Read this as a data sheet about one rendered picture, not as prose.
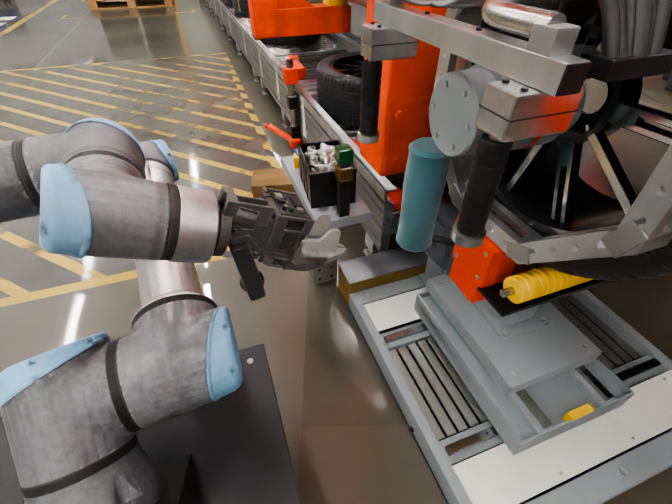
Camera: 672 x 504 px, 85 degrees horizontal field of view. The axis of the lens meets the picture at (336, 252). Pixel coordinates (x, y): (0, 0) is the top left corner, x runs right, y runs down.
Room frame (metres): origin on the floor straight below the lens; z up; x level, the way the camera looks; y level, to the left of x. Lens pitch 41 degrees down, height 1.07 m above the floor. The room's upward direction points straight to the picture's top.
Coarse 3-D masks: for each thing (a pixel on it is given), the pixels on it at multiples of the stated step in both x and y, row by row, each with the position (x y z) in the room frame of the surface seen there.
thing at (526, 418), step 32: (448, 320) 0.72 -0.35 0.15; (448, 352) 0.62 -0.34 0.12; (480, 384) 0.50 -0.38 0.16; (544, 384) 0.51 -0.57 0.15; (576, 384) 0.50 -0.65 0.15; (608, 384) 0.51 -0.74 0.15; (512, 416) 0.42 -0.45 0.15; (544, 416) 0.40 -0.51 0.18; (576, 416) 0.40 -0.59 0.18; (512, 448) 0.36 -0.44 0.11
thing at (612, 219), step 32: (608, 96) 0.64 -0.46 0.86; (576, 128) 0.67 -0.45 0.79; (608, 128) 0.60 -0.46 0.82; (640, 128) 0.54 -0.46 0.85; (512, 160) 0.80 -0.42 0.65; (544, 160) 0.82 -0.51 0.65; (576, 160) 0.61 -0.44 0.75; (608, 160) 0.56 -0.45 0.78; (512, 192) 0.72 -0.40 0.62; (544, 192) 0.72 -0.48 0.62; (576, 192) 0.73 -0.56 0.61; (544, 224) 0.59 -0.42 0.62; (576, 224) 0.57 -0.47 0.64; (608, 224) 0.54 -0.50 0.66
